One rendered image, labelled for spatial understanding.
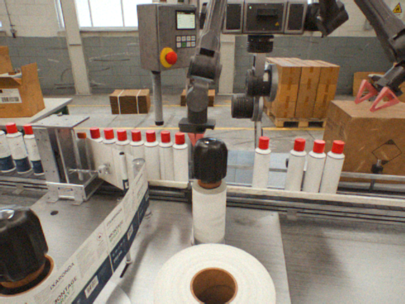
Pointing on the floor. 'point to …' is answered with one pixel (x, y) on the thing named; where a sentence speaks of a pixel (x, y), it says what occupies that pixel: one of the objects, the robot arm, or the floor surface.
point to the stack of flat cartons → (130, 102)
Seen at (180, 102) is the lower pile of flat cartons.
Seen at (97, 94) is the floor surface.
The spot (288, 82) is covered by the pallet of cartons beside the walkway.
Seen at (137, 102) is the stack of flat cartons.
